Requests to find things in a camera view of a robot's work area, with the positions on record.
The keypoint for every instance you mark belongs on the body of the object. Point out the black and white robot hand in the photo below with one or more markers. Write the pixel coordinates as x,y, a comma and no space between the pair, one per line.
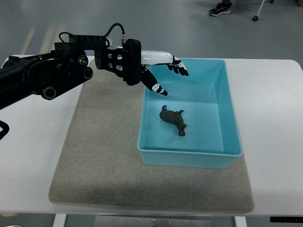
137,60

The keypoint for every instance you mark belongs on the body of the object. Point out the black sneaker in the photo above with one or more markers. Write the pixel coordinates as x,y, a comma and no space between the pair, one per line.
220,9

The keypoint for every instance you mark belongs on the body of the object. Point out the black table control panel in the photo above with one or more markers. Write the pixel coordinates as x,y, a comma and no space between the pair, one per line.
286,219

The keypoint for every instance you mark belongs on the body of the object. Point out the blue plastic box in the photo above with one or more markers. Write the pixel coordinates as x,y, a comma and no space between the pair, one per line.
212,137

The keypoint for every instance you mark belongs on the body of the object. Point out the white caster leg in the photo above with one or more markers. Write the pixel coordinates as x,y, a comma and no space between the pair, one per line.
256,16

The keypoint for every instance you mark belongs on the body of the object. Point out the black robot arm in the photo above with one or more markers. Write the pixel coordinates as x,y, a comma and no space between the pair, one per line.
52,74

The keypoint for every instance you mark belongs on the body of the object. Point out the grey felt mat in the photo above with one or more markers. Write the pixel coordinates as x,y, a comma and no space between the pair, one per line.
101,166

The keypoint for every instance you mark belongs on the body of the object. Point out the metal table bracket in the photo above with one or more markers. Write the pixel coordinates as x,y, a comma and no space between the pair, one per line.
116,221

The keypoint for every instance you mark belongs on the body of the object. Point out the brown toy hippo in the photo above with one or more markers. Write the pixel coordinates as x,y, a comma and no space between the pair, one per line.
174,118

